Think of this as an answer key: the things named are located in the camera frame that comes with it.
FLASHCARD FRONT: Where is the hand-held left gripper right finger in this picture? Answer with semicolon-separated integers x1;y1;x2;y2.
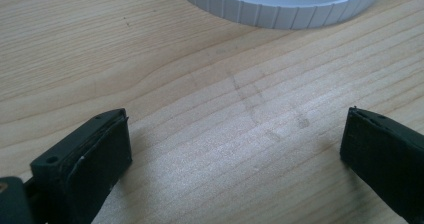
339;106;424;224

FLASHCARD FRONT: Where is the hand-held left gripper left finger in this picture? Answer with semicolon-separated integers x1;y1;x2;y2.
23;108;133;224

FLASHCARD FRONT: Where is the white ribbed round container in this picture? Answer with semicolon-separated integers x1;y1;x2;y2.
170;0;388;30

